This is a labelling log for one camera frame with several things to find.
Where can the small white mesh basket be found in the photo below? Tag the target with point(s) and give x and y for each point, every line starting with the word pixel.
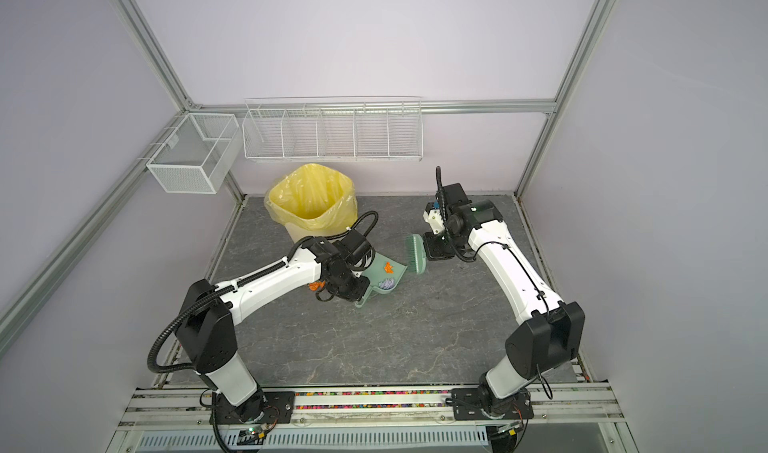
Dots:
pixel 198 154

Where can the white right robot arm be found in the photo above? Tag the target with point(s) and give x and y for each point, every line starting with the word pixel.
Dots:
pixel 548 330

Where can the green hand brush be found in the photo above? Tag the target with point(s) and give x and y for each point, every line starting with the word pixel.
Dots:
pixel 416 251

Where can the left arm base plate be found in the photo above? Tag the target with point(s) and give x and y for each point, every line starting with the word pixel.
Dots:
pixel 270 407

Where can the green plastic dustpan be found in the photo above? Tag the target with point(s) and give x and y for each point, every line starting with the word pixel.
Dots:
pixel 375 274

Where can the long white wire basket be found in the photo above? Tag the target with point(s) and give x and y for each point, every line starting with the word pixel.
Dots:
pixel 327 129

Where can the aluminium front rail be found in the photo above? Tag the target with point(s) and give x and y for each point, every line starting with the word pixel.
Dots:
pixel 431 405

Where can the beige bin yellow bag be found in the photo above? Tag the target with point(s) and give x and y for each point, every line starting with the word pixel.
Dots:
pixel 313 200

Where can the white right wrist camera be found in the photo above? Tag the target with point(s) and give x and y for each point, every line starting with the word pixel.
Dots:
pixel 433 217

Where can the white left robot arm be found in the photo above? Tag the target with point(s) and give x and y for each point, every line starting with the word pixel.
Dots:
pixel 202 337

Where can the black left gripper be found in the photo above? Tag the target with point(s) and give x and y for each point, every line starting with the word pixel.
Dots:
pixel 355 295

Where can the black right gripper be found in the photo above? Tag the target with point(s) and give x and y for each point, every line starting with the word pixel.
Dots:
pixel 433 251

